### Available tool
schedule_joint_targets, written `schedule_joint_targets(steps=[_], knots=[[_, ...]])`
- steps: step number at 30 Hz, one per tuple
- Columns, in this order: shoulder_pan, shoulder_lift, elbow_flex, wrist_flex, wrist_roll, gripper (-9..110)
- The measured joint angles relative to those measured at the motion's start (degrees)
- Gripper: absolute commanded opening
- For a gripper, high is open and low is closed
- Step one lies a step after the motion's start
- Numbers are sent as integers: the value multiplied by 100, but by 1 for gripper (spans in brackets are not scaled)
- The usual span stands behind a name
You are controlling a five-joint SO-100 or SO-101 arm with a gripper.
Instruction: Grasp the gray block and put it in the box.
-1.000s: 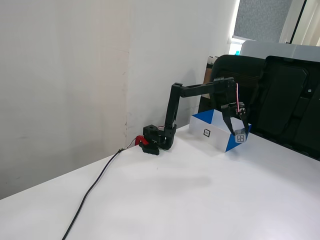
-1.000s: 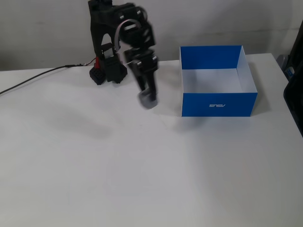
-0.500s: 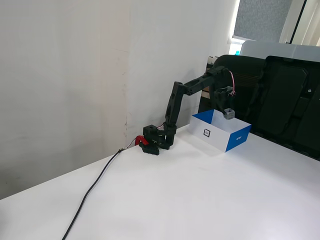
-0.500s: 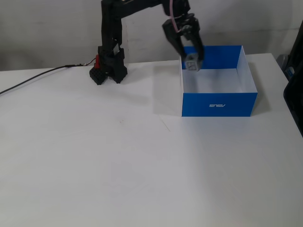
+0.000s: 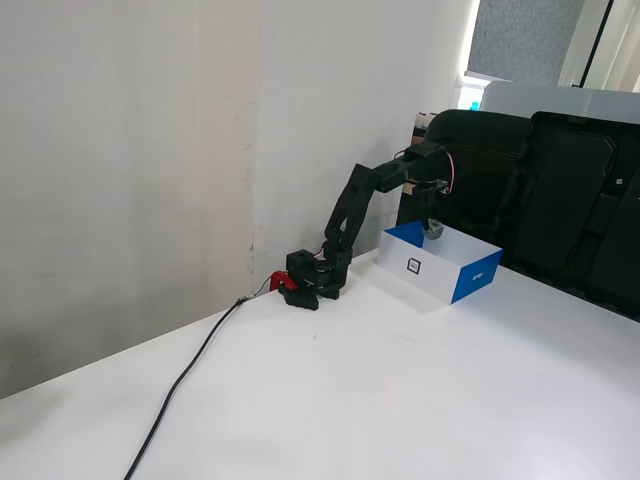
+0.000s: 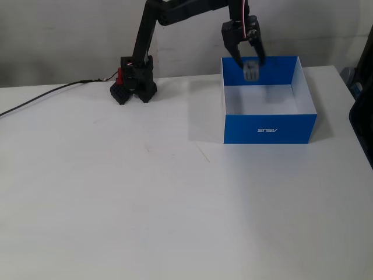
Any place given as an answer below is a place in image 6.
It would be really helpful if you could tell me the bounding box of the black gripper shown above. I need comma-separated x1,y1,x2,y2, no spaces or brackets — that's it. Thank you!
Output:
220,15,266,70

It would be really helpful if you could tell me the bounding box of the gray block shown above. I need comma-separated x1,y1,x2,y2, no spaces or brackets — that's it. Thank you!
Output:
242,59,261,82

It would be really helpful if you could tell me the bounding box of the blue and white cardboard box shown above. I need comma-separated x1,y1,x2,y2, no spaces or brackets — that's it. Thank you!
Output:
220,55,318,145

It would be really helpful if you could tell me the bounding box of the gray and blue object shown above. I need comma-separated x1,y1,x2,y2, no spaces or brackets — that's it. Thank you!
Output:
340,66,364,103

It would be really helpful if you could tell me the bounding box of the white and red servo wire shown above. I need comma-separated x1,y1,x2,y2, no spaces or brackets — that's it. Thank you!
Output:
233,0,252,40

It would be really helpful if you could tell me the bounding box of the black power cable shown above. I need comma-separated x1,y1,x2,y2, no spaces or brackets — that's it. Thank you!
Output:
0,74,120,118

